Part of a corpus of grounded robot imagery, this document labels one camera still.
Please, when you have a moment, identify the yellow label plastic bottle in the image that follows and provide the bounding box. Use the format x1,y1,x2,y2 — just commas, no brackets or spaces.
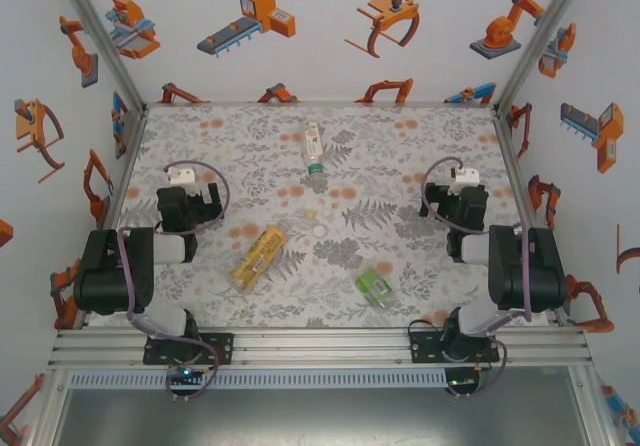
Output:
229,224,290,293

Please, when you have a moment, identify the green label plastic bottle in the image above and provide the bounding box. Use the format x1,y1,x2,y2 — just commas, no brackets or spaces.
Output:
354,265,399,311

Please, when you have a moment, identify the white label plastic bottle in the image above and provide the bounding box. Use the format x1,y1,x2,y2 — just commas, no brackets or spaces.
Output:
298,120,329,195

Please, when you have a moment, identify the floral patterned tablecloth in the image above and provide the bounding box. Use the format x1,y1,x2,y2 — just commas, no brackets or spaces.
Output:
84,104,557,330

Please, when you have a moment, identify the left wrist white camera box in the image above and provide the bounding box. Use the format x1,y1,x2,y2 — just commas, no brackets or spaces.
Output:
166,165,197,188

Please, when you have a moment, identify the aluminium table side rail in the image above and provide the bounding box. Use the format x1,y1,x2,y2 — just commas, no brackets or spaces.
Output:
492,107,574,328
94,107,150,247

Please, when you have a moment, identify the grey metal bracket plate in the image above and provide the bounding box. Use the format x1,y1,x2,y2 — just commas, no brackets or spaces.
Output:
113,109,137,160

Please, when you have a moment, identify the thin aluminium table rail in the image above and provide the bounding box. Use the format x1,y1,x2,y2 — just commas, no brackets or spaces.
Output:
143,99,497,109

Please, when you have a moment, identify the aluminium frame post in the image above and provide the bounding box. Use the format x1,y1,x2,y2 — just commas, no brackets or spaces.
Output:
492,0,594,115
51,0,149,117

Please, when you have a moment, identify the wide aluminium frame rail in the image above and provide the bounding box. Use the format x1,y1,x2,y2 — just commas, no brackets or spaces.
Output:
47,326,594,370

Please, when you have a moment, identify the slotted white cable duct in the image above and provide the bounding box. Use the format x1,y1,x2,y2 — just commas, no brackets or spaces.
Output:
67,369,449,390

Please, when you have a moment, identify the aluminium frame leg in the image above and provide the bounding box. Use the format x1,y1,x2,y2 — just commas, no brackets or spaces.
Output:
27,369,71,446
567,365,619,446

